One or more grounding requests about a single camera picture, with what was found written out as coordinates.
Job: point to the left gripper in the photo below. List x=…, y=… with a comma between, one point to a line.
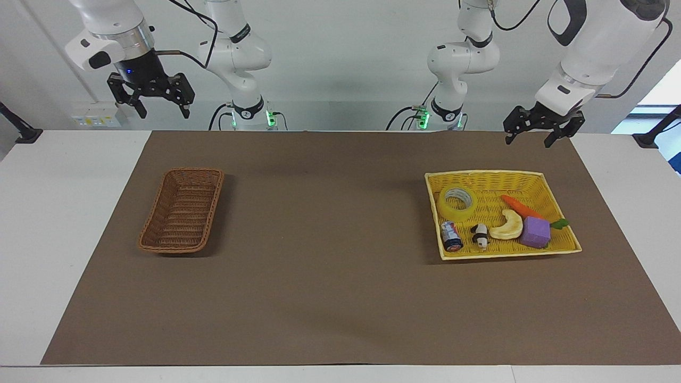
x=548, y=118

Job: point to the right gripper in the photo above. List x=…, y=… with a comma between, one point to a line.
x=141, y=69

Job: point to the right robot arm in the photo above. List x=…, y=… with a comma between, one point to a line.
x=237, y=50

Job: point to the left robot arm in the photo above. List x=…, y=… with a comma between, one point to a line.
x=601, y=48

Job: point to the yellow woven basket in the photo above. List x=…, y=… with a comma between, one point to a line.
x=495, y=213

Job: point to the yellow tape roll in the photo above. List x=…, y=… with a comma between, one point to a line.
x=457, y=206

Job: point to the brown wicker basket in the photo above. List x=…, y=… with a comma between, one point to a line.
x=183, y=210

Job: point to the orange toy carrot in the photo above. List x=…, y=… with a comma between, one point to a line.
x=521, y=207

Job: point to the black stand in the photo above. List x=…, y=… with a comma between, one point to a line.
x=24, y=134
x=649, y=137

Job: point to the cream toy banana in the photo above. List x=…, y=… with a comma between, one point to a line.
x=511, y=226

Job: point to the purple cube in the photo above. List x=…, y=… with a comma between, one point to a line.
x=534, y=232

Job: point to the small panda figure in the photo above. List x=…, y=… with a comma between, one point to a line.
x=481, y=235

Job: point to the small printed can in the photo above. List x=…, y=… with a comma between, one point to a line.
x=451, y=235

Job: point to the white wall socket box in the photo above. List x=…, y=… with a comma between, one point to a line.
x=96, y=116

